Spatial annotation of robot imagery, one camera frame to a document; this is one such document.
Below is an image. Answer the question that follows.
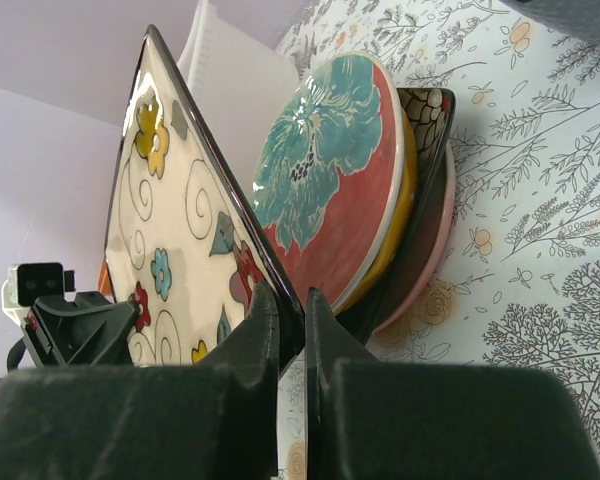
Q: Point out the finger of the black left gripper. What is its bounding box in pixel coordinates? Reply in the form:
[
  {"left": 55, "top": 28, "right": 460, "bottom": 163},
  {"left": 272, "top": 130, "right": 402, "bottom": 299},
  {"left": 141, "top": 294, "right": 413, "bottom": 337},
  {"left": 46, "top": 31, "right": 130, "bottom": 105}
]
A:
[{"left": 24, "top": 292, "right": 140, "bottom": 367}]

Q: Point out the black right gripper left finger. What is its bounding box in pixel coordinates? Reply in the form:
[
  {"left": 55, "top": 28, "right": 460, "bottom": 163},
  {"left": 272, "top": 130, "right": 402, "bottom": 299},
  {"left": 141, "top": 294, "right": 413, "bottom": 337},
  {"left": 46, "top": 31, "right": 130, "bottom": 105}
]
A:
[{"left": 0, "top": 283, "right": 280, "bottom": 479}]

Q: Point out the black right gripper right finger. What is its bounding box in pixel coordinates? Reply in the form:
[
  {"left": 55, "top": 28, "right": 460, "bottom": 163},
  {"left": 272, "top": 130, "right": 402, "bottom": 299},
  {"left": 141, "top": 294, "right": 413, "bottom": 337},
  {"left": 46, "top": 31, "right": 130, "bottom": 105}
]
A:
[{"left": 305, "top": 289, "right": 600, "bottom": 479}]

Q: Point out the square floral ceramic plate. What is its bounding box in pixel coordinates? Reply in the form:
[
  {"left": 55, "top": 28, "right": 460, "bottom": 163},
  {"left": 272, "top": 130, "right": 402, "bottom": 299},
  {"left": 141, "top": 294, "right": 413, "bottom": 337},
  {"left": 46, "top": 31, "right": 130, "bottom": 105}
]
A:
[{"left": 104, "top": 26, "right": 304, "bottom": 368}]

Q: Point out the yellow plate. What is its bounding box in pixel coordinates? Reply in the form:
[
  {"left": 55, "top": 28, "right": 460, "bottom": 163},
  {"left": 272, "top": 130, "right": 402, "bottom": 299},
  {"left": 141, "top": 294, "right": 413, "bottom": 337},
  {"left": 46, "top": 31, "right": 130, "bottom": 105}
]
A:
[{"left": 335, "top": 111, "right": 418, "bottom": 314}]

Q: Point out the red plate teal flower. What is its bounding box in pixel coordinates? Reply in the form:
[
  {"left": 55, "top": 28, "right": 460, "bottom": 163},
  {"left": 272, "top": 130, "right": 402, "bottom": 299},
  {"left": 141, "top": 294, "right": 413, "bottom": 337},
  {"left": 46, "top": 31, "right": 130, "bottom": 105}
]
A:
[{"left": 252, "top": 52, "right": 405, "bottom": 311}]

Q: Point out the white plastic bin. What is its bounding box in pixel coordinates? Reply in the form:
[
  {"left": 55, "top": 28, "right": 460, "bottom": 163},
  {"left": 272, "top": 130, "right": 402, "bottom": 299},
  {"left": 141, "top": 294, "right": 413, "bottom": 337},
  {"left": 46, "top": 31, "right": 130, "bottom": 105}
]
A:
[{"left": 177, "top": 1, "right": 299, "bottom": 94}]

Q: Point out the pink bottom plate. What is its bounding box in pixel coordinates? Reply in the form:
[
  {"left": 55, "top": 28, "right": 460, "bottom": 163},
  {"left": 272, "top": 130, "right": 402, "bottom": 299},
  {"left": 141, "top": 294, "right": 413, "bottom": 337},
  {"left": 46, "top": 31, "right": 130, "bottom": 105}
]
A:
[{"left": 373, "top": 142, "right": 456, "bottom": 333}]

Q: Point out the floral tablecloth mat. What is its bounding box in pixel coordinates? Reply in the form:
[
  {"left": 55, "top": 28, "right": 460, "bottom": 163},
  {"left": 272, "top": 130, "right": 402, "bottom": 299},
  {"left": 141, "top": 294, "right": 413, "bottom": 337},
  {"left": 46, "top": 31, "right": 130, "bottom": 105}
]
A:
[{"left": 278, "top": 1, "right": 600, "bottom": 458}]

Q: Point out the black square patterned plate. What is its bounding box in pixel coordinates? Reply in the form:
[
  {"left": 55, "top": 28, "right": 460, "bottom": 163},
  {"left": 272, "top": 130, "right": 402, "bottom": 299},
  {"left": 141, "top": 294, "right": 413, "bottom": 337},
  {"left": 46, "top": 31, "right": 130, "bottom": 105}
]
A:
[{"left": 337, "top": 87, "right": 456, "bottom": 343}]

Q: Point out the grey mug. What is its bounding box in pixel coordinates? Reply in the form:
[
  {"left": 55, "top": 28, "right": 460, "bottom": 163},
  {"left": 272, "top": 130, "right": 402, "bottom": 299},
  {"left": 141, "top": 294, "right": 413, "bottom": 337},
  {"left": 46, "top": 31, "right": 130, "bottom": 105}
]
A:
[{"left": 502, "top": 0, "right": 600, "bottom": 45}]

